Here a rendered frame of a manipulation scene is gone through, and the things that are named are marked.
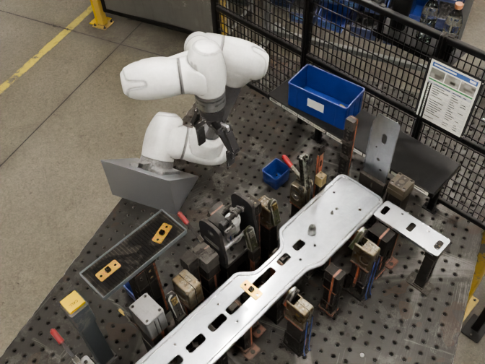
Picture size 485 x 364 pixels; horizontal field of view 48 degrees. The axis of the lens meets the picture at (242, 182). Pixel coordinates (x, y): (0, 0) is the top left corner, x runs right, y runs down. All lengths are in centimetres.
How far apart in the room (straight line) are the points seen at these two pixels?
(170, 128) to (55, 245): 133
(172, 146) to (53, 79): 229
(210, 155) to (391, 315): 104
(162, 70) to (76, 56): 334
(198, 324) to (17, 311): 161
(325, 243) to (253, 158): 82
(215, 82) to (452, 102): 109
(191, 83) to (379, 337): 129
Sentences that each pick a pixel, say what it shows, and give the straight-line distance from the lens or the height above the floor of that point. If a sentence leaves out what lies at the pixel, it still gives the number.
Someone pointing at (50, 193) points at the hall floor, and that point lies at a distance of 379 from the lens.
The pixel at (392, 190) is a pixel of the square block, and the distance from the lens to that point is 227.
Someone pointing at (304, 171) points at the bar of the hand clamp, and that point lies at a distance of 212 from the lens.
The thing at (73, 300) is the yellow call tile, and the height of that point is 116.
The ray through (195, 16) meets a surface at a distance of 447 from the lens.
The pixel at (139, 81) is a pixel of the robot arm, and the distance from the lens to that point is 151.
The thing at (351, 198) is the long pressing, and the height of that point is 100.
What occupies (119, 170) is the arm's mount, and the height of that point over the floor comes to 92.
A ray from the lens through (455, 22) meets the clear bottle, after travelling 222.
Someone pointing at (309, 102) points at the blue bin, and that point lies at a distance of 248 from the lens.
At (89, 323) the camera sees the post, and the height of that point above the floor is 104.
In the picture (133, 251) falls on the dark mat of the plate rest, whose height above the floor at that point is 116.
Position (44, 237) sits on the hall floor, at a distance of 358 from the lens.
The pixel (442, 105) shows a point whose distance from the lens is 232.
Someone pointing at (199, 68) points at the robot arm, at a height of 184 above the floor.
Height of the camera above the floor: 276
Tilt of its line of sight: 50 degrees down
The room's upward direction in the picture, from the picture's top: 3 degrees counter-clockwise
